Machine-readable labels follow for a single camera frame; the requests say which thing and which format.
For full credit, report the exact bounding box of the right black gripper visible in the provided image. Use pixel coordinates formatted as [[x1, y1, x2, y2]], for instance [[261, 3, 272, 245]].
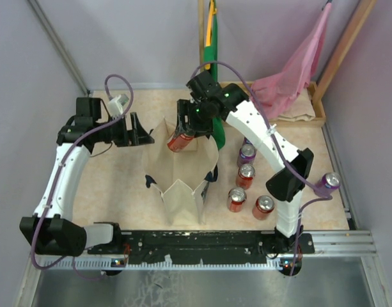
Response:
[[175, 100, 212, 139]]

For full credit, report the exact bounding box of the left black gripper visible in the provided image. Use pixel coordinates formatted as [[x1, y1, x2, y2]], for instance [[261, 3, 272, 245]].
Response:
[[94, 112, 155, 147]]

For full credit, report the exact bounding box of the red soda can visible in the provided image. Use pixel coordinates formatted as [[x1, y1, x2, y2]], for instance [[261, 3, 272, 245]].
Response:
[[252, 195, 275, 221], [235, 164, 256, 190], [167, 133, 194, 152], [227, 187, 247, 213]]

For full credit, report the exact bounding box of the cream canvas tote bag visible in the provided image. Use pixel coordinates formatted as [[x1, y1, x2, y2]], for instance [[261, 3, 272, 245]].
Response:
[[143, 119, 219, 226]]

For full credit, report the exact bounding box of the purple soda can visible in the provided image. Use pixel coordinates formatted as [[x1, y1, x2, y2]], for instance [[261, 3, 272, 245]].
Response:
[[237, 144, 256, 167], [242, 138, 252, 145], [313, 172, 341, 197]]

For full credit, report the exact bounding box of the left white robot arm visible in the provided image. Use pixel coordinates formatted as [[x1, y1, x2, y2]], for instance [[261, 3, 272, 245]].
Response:
[[19, 94, 154, 256]]

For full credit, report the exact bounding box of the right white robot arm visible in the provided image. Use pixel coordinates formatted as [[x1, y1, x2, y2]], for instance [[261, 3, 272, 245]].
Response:
[[175, 71, 314, 253]]

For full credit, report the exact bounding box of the wooden tray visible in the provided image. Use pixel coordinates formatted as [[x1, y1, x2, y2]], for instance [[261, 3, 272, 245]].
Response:
[[218, 81, 327, 128]]

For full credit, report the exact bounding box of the pink hanging cloth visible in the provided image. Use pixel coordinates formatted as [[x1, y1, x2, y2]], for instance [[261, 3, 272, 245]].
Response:
[[251, 1, 332, 120]]

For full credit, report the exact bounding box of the beige folded cloth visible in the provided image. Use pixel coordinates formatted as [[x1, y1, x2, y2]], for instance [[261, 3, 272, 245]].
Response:
[[276, 88, 316, 122]]

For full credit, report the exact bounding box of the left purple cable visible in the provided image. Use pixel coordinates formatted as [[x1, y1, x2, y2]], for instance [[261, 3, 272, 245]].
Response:
[[31, 74, 134, 282]]

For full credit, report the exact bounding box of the purple cable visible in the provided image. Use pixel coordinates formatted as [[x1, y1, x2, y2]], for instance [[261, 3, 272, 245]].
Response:
[[189, 61, 334, 278], [31, 74, 134, 282]]

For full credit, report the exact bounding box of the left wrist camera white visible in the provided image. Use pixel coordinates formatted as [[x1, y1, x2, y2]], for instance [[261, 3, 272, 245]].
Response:
[[107, 94, 129, 118]]

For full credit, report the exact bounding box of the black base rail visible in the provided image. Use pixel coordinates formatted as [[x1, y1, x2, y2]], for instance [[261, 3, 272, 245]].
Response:
[[88, 229, 315, 270]]

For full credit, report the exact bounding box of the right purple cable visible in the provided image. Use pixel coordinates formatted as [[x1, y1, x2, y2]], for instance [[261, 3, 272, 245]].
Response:
[[189, 61, 334, 278]]

